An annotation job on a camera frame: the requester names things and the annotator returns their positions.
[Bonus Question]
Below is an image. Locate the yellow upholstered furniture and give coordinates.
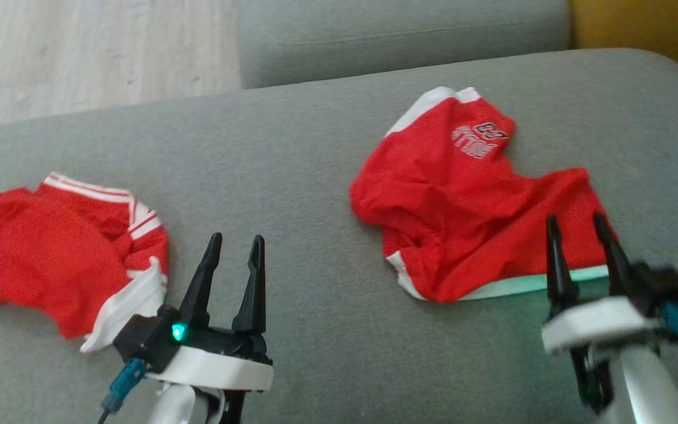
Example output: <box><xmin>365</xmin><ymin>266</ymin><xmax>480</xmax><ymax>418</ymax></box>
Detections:
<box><xmin>569</xmin><ymin>0</ymin><xmax>678</xmax><ymax>100</ymax></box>

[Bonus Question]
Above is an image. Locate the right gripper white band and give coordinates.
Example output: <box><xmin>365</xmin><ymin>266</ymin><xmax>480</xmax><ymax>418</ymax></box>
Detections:
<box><xmin>541</xmin><ymin>213</ymin><xmax>667</xmax><ymax>354</ymax></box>

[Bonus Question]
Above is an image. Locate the small grey sofa cushion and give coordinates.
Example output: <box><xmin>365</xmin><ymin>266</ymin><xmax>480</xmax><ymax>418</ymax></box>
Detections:
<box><xmin>236</xmin><ymin>0</ymin><xmax>572</xmax><ymax>90</ymax></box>

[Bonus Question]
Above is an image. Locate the large grey sofa seat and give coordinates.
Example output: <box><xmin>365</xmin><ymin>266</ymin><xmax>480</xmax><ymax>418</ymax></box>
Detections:
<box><xmin>0</xmin><ymin>48</ymin><xmax>678</xmax><ymax>424</ymax></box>

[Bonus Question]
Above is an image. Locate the red Bulls 23 jersey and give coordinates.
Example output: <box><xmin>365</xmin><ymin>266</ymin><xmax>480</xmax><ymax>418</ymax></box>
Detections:
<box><xmin>0</xmin><ymin>172</ymin><xmax>170</xmax><ymax>354</ymax></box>

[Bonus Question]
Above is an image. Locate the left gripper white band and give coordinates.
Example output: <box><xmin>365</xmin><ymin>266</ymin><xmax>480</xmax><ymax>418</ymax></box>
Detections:
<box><xmin>145</xmin><ymin>232</ymin><xmax>275</xmax><ymax>392</ymax></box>

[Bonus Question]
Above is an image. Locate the left camera cable blue plug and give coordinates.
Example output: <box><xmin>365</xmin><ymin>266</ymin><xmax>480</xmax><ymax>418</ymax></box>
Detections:
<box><xmin>98</xmin><ymin>357</ymin><xmax>149</xmax><ymax>424</ymax></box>

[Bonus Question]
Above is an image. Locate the red basketball shorts white trim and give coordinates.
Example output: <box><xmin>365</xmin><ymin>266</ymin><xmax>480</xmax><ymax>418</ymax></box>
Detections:
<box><xmin>349</xmin><ymin>87</ymin><xmax>611</xmax><ymax>303</ymax></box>

